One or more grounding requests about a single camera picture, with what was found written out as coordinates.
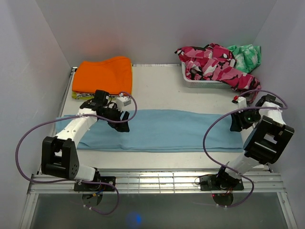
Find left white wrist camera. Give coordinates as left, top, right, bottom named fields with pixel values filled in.
left=115, top=93, right=132, bottom=111

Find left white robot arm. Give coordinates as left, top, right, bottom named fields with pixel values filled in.
left=41, top=90, right=132, bottom=191

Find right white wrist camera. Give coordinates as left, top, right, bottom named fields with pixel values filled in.
left=232, top=96, right=247, bottom=113

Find aluminium mounting rail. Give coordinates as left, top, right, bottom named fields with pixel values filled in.
left=29, top=169, right=286, bottom=194

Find folded orange trousers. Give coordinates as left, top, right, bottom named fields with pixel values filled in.
left=72, top=56, right=132, bottom=95

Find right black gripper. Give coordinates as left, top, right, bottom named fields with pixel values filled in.
left=230, top=106, right=261, bottom=132

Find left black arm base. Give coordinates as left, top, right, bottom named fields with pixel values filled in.
left=73, top=176, right=116, bottom=192

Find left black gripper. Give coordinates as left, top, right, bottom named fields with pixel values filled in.
left=100, top=104, right=130, bottom=133

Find light blue trousers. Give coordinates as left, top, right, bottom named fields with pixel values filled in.
left=54, top=109, right=246, bottom=153

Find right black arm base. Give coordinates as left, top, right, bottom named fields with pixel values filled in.
left=199, top=175, right=244, bottom=191

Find folded yellow patterned trousers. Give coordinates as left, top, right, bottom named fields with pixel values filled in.
left=72, top=67, right=132, bottom=99

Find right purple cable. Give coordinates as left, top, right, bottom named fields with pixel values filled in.
left=195, top=89, right=289, bottom=208

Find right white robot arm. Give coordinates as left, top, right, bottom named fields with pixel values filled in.
left=215, top=94, right=295, bottom=189

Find green tie-dye trousers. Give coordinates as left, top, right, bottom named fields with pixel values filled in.
left=227, top=44, right=262, bottom=73

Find purple cable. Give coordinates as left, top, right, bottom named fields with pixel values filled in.
left=15, top=91, right=138, bottom=215
left=195, top=89, right=289, bottom=208

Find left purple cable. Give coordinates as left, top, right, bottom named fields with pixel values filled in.
left=15, top=91, right=138, bottom=215

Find white plastic basket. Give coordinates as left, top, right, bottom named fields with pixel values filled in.
left=181, top=63, right=231, bottom=89

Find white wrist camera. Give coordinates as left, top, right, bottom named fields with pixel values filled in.
left=115, top=93, right=132, bottom=111
left=232, top=96, right=247, bottom=113

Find pink camouflage trousers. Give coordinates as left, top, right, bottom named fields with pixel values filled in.
left=175, top=43, right=261, bottom=93

